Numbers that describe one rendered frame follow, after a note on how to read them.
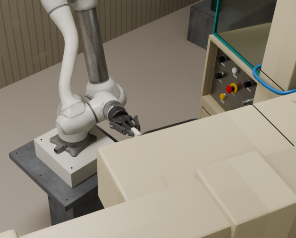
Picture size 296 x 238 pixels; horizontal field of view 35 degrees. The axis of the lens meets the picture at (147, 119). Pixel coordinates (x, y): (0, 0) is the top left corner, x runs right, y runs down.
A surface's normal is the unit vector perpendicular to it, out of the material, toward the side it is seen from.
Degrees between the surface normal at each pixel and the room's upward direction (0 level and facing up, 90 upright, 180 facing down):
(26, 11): 90
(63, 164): 3
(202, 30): 90
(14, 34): 90
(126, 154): 0
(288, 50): 90
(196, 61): 0
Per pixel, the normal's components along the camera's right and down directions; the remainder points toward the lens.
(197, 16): -0.71, 0.43
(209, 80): 0.43, 0.59
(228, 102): -0.91, 0.24
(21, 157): 0.04, -0.77
